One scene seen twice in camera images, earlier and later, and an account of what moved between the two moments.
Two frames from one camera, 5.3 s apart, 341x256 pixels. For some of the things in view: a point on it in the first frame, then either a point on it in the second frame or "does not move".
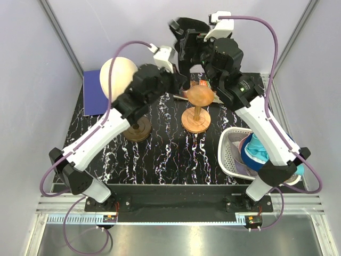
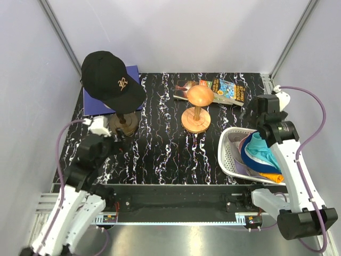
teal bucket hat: x=257 y=149 does not move
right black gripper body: x=195 y=40 to x=255 y=118
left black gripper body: x=168 y=81 to x=112 y=146
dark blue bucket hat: x=252 y=161 does not move
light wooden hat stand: x=197 y=119 does not move
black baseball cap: x=178 y=27 to x=105 y=77
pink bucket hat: x=241 y=143 does not move
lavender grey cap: x=234 y=139 does not move
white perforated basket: x=225 y=161 does not move
